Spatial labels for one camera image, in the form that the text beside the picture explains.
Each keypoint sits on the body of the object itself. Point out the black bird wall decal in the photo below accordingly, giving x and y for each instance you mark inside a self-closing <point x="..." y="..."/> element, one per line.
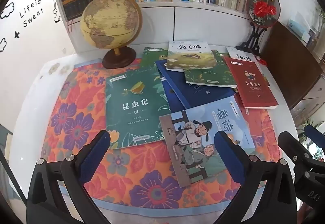
<point x="17" y="34"/>

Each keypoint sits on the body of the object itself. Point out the orange floral table mat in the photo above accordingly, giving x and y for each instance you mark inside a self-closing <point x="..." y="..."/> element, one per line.
<point x="76" y="122"/>

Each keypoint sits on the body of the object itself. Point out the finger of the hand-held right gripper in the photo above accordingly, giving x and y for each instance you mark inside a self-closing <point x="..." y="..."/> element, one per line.
<point x="313" y="135"/>
<point x="292" y="147"/>

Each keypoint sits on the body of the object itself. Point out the antique yellow globe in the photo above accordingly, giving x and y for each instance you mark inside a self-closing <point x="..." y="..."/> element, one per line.
<point x="109" y="18"/>

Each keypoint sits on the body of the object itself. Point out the cloud wall decal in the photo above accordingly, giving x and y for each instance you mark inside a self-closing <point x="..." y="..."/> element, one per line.
<point x="3" y="45"/>
<point x="7" y="10"/>

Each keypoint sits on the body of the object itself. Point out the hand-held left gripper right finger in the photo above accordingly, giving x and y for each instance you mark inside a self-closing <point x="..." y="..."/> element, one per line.
<point x="227" y="155"/>

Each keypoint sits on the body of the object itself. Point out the pale book with brown animal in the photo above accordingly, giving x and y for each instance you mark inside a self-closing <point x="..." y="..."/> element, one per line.
<point x="241" y="54"/>

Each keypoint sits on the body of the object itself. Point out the green book with yellow insect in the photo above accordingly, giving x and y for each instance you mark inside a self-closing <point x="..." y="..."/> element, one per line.
<point x="137" y="112"/>

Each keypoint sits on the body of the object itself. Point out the light blue book with two men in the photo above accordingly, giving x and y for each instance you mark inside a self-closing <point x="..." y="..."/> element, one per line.
<point x="193" y="137"/>

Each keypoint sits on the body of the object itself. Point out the blue book with bear rider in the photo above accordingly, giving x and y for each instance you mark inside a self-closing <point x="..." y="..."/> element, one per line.
<point x="203" y="94"/>

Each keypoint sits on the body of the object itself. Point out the dark red book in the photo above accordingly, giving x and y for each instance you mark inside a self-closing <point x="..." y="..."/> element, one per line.
<point x="254" y="86"/>

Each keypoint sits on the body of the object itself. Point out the light blue box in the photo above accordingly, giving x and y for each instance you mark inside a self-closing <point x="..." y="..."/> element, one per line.
<point x="298" y="27"/>

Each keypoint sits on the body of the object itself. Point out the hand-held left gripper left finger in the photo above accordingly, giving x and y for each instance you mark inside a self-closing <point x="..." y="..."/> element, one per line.
<point x="95" y="155"/>

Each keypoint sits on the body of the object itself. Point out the round red flower fan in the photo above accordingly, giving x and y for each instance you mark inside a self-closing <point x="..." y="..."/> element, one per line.
<point x="262" y="8"/>

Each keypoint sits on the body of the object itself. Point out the small red ornament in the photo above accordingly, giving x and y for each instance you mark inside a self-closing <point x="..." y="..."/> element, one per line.
<point x="262" y="62"/>

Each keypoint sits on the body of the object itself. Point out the brown wooden cabinet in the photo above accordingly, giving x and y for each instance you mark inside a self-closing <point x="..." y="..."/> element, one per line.
<point x="287" y="66"/>

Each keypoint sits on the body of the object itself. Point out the pale book with meadow picture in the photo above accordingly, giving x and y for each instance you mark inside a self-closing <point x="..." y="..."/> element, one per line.
<point x="190" y="57"/>

